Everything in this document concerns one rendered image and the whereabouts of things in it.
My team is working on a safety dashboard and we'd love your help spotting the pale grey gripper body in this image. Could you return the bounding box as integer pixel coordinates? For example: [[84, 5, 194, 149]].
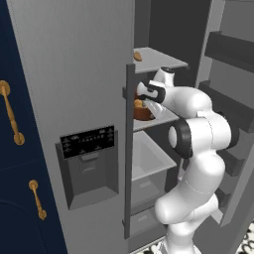
[[144, 99, 166, 119]]

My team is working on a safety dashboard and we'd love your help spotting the tan potato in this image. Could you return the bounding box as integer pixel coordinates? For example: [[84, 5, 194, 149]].
[[133, 98, 144, 110]]

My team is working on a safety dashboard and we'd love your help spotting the large grey fridge drawer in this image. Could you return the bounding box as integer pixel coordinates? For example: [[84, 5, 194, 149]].
[[131, 130, 179, 208]]

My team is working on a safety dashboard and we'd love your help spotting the grey fridge body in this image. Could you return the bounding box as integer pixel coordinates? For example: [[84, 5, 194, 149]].
[[127, 0, 212, 254]]

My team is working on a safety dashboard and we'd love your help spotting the grey fridge door with dispenser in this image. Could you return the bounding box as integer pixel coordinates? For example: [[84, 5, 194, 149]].
[[6, 0, 137, 254]]

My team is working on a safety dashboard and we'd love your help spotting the grey open fridge door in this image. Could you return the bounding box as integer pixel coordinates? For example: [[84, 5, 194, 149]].
[[194, 0, 254, 254]]

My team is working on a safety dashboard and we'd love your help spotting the small grey fridge drawer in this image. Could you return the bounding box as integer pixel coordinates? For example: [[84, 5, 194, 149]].
[[129, 206, 167, 237]]

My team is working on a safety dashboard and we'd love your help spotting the orange-brown food piece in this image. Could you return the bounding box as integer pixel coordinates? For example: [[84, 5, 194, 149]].
[[133, 50, 144, 63]]

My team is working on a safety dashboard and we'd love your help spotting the dark grey door bin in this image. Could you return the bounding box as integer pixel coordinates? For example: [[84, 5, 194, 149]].
[[203, 31, 254, 74], [217, 148, 246, 178], [197, 79, 254, 134]]

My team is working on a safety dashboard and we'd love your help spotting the navy cupboard door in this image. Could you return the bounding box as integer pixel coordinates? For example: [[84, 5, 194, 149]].
[[0, 160, 68, 254], [0, 0, 46, 173]]

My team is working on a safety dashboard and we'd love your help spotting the dark grey fridge door handle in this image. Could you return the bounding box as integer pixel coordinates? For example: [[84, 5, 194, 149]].
[[122, 63, 137, 240]]

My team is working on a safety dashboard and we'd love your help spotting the long gold cupboard handle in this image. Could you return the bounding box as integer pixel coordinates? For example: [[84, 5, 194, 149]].
[[0, 79, 26, 147]]

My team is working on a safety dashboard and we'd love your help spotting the short gold cupboard handle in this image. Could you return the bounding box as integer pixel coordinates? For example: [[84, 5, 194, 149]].
[[28, 179, 48, 221]]

